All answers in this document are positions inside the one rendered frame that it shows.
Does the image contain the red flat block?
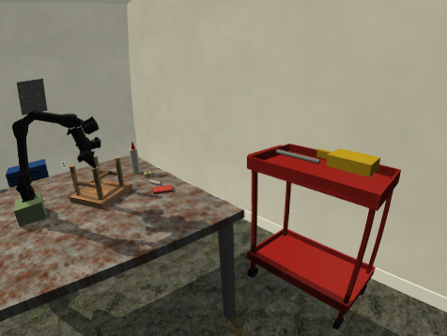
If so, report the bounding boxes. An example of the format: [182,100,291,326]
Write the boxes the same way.
[153,185,173,194]

